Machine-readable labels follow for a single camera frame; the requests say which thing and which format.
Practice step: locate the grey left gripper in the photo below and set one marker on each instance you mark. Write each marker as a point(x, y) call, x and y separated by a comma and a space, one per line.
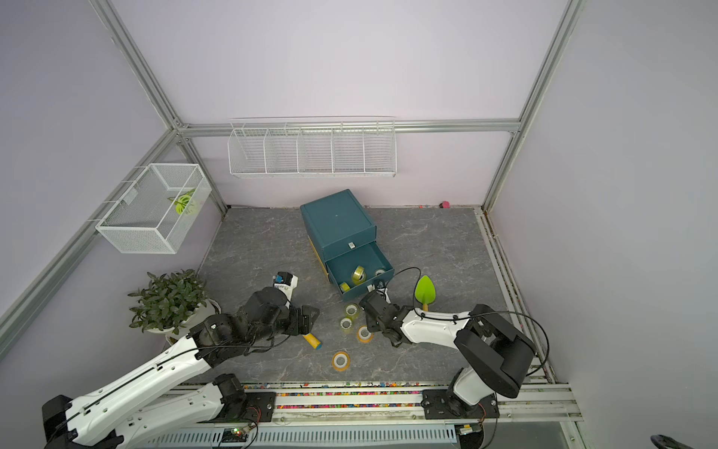
point(295, 327)

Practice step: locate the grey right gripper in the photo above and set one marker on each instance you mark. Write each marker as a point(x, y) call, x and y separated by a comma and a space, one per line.
point(369, 324)

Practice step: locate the orange tape roll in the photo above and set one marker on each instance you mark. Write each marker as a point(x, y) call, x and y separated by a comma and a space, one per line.
point(364, 335)
point(341, 361)

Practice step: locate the teal drawer cabinet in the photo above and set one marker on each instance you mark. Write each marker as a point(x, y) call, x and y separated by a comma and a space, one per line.
point(343, 236)

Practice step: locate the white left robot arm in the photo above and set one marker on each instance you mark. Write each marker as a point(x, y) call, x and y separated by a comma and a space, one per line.
point(124, 413)

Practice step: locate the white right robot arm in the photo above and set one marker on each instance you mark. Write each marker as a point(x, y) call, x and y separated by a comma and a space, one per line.
point(498, 354)

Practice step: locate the blue toy rake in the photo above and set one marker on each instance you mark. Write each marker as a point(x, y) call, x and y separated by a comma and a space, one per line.
point(313, 341)

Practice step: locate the green toy shovel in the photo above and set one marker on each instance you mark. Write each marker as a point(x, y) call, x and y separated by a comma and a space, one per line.
point(425, 292)

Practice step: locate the green potted plant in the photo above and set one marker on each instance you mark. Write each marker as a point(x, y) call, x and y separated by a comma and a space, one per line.
point(168, 301)

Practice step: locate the green toy in basket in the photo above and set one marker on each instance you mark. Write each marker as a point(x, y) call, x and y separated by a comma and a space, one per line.
point(185, 204)

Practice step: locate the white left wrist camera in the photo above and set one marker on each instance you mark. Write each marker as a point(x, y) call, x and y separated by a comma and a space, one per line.
point(285, 282)

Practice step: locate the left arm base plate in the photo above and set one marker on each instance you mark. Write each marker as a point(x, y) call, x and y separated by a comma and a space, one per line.
point(239, 405)

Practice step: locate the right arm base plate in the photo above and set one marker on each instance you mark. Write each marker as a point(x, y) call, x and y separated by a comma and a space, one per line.
point(441, 405)

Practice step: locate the white vented cable duct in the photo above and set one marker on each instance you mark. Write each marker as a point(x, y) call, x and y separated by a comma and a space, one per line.
point(311, 437)

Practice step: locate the white wire wall shelf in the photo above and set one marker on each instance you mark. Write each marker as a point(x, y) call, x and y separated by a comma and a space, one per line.
point(319, 147)

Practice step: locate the white wire basket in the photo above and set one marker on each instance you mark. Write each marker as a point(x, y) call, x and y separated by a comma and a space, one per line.
point(143, 221)

